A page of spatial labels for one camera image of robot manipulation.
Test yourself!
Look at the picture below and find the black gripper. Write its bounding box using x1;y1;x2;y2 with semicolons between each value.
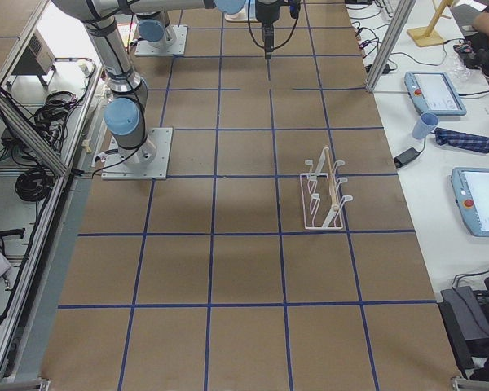
255;0;289;59

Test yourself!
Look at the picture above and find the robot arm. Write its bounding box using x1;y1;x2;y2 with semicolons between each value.
54;1;245;167
134;1;301;60

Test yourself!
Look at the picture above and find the blue cup on desk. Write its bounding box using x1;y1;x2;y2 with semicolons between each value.
412;112;439;140

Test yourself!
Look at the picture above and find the wooden stand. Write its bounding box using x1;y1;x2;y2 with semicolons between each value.
407;0;453;47

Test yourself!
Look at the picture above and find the far teach pendant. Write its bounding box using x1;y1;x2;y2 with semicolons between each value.
404;72;467;116

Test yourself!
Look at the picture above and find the teach pendant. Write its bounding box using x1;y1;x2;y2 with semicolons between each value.
451;167;489;237
404;72;467;116

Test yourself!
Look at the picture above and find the black power adapter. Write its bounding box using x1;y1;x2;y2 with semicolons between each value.
394;147;421;169

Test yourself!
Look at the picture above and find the blue plaid folded umbrella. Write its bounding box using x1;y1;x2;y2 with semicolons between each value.
434;128;489;154

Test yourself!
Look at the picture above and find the near teach pendant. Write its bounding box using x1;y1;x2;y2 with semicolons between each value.
451;167;489;237

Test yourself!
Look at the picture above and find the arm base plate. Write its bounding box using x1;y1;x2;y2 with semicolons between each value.
135;22;188;57
100;127;174;180

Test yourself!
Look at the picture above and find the aluminium frame post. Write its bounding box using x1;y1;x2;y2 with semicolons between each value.
366;0;416;93

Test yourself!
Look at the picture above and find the white wire cup rack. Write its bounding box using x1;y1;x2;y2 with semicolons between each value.
298;145;354;231

